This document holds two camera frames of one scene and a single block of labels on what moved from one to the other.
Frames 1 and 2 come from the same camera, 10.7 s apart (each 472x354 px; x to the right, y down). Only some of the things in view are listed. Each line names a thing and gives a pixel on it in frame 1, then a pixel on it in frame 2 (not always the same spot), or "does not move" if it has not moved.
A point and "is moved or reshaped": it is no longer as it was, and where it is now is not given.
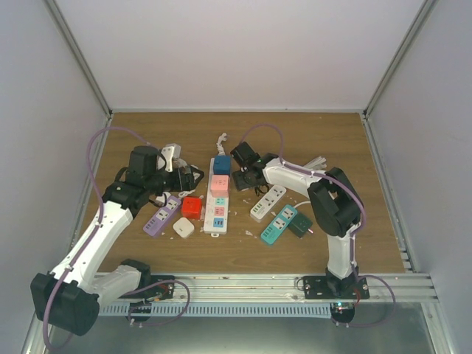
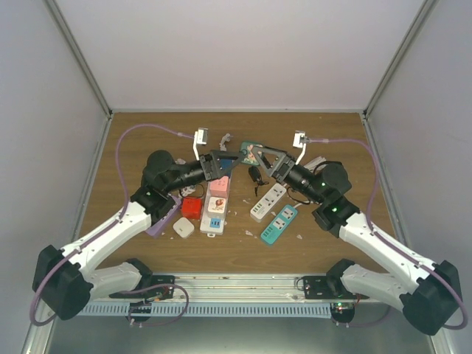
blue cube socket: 222,165 does not move
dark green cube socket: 300,224 is moved or reshaped
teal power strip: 279,224 does not move
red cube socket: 192,207 does not move
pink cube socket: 219,186 does not move
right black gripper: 240,183 -> 279,170
